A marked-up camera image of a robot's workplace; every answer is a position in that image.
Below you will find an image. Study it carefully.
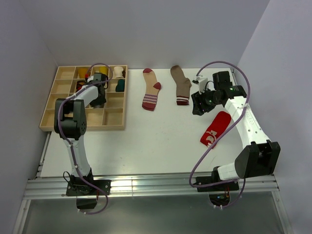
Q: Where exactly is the orange rolled sock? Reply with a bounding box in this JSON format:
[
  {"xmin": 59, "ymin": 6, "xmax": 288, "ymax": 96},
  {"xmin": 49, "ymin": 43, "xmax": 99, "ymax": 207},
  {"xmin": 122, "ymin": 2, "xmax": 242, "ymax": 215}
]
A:
[{"xmin": 77, "ymin": 67, "xmax": 90, "ymax": 79}]

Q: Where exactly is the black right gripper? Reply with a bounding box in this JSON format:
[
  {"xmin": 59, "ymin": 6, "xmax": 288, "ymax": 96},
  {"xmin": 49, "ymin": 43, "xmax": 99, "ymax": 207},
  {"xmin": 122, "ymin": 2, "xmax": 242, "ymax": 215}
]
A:
[{"xmin": 191, "ymin": 86, "xmax": 221, "ymax": 116}]

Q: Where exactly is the teal rolled sock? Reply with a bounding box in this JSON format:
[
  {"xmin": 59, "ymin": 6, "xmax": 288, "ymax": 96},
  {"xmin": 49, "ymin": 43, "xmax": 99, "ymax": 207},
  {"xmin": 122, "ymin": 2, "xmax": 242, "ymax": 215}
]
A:
[{"xmin": 115, "ymin": 79, "xmax": 125, "ymax": 92}]

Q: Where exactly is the tan brown sock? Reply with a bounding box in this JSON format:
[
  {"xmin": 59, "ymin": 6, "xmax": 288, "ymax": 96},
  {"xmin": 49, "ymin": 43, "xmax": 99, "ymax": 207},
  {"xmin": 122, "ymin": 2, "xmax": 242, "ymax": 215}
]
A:
[{"xmin": 170, "ymin": 65, "xmax": 192, "ymax": 106}]

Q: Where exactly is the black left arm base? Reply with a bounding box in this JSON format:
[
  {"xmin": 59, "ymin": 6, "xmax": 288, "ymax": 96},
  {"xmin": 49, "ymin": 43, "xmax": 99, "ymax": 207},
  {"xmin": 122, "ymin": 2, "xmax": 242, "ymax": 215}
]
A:
[{"xmin": 66, "ymin": 177, "xmax": 111, "ymax": 211}]

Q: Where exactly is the beige maroon striped sock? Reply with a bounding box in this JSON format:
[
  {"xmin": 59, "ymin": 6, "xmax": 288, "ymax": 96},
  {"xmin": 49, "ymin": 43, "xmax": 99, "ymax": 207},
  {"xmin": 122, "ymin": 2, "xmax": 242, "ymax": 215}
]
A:
[{"xmin": 142, "ymin": 68, "xmax": 161, "ymax": 111}]

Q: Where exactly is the cream rolled sock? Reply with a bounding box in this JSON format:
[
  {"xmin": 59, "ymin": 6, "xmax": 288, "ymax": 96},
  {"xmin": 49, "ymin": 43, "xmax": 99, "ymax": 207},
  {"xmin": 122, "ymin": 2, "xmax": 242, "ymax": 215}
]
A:
[{"xmin": 113, "ymin": 66, "xmax": 126, "ymax": 78}]

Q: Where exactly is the aluminium frame rail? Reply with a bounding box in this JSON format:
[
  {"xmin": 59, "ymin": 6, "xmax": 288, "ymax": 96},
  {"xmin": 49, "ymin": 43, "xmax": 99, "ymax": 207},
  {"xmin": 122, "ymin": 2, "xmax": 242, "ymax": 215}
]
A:
[{"xmin": 22, "ymin": 173, "xmax": 279, "ymax": 200}]

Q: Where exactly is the wooden compartment tray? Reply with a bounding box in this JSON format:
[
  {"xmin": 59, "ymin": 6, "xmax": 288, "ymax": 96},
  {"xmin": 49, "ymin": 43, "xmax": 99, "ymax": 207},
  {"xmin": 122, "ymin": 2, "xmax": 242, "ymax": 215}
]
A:
[{"xmin": 39, "ymin": 64, "xmax": 128, "ymax": 132}]

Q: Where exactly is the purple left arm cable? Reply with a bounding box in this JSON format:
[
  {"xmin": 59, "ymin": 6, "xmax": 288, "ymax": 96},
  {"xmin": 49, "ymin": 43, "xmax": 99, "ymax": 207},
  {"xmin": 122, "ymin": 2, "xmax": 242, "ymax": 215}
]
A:
[{"xmin": 58, "ymin": 63, "xmax": 114, "ymax": 215}]

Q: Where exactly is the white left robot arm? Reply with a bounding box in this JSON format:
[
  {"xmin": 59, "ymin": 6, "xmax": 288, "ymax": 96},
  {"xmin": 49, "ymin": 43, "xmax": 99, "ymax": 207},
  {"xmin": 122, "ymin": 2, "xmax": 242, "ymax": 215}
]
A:
[{"xmin": 54, "ymin": 73, "xmax": 109, "ymax": 195}]

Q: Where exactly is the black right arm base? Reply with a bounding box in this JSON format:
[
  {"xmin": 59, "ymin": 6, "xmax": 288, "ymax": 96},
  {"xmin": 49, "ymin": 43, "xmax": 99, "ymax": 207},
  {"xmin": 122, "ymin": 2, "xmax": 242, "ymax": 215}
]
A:
[{"xmin": 194, "ymin": 176, "xmax": 239, "ymax": 208}]

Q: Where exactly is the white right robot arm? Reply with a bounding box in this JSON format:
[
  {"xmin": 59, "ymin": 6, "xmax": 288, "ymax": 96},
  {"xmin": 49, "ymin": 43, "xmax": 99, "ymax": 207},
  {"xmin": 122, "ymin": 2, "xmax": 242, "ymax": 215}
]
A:
[{"xmin": 191, "ymin": 71, "xmax": 281, "ymax": 190}]

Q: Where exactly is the yellow rolled sock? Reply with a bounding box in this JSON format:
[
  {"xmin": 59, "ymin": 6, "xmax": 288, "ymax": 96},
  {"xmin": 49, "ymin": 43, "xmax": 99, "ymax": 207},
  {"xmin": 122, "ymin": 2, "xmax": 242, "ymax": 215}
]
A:
[{"xmin": 98, "ymin": 66, "xmax": 109, "ymax": 75}]

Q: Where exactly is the argyle red rolled sock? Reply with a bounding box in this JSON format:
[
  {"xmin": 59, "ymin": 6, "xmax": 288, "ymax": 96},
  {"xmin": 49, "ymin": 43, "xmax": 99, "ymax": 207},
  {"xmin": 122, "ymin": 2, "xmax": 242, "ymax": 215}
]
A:
[{"xmin": 75, "ymin": 80, "xmax": 86, "ymax": 92}]

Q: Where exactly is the red patterned sock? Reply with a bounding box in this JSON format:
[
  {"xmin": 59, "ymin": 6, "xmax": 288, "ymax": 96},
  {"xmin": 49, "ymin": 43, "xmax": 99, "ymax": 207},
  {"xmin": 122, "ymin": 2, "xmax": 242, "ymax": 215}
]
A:
[{"xmin": 200, "ymin": 111, "xmax": 232, "ymax": 148}]

